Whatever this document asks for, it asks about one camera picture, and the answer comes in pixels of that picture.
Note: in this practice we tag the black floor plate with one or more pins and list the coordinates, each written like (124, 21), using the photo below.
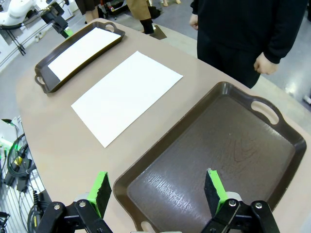
(159, 32)

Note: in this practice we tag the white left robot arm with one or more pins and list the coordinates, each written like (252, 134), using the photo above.
(14, 12)

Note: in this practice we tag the figure in dark skirt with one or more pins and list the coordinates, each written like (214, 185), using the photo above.
(88, 7)

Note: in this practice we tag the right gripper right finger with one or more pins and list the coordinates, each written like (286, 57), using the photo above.
(213, 191)

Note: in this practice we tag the white A4 paper sheet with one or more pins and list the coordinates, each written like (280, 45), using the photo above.
(126, 99)
(82, 53)

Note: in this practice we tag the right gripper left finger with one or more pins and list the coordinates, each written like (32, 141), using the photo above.
(99, 194)

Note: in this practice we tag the person's right forearm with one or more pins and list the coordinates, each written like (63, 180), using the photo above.
(195, 7)

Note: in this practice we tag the person's left hand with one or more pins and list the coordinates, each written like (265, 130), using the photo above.
(266, 64)

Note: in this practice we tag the person in black sweater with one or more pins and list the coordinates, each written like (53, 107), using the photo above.
(238, 31)

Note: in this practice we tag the brown plastic serving tray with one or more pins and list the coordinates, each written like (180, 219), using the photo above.
(218, 145)
(46, 80)

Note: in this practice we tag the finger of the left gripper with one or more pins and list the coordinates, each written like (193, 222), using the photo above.
(68, 33)

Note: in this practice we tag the person's right hand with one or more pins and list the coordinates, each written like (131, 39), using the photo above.
(193, 22)

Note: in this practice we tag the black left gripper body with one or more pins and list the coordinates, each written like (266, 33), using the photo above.
(54, 18)

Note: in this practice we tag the person's left forearm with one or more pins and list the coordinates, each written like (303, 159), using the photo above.
(286, 31)

